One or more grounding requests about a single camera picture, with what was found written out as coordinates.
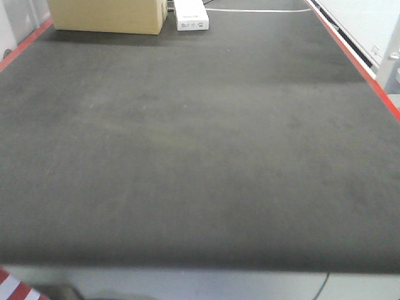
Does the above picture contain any black conveyor belt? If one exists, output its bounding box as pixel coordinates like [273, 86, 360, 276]
[1, 1, 399, 273]

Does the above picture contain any left red white cone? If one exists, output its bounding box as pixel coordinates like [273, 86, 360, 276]
[0, 269, 49, 300]

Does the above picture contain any cardboard box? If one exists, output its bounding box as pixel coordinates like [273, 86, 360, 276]
[47, 0, 168, 35]

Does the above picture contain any long white box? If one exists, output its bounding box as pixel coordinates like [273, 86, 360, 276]
[173, 0, 209, 31]

